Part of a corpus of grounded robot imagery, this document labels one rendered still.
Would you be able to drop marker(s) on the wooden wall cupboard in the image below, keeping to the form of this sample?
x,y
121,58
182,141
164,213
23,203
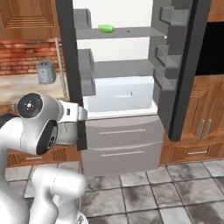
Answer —
x,y
216,10

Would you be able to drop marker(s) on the grey open fridge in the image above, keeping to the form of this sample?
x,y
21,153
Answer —
x,y
125,58

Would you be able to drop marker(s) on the black built-in oven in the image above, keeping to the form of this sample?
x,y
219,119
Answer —
x,y
210,48

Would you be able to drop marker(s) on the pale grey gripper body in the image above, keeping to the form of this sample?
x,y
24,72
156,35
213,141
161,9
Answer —
x,y
82,114

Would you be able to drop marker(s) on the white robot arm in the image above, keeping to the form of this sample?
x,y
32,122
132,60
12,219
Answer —
x,y
35,131

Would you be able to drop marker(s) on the grey toaster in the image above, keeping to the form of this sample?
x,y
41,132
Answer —
x,y
46,72

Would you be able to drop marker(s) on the grey fridge shelf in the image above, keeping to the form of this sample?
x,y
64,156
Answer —
x,y
122,68
128,32

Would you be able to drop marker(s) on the wooden wall cupboard door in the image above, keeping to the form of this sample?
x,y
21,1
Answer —
x,y
27,17

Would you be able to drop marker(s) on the white fridge crisper drawer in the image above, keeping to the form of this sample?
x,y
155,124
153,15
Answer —
x,y
122,93

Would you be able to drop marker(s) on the green flat food item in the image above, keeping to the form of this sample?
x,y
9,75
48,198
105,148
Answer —
x,y
106,28

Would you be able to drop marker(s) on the wooden drawer front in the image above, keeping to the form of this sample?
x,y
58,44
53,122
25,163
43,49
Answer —
x,y
58,154
195,151

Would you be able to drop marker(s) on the dark fridge door with bins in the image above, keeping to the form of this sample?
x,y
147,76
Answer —
x,y
183,73

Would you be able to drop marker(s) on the grey freezer drawer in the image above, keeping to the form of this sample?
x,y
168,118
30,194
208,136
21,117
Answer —
x,y
122,159
122,131

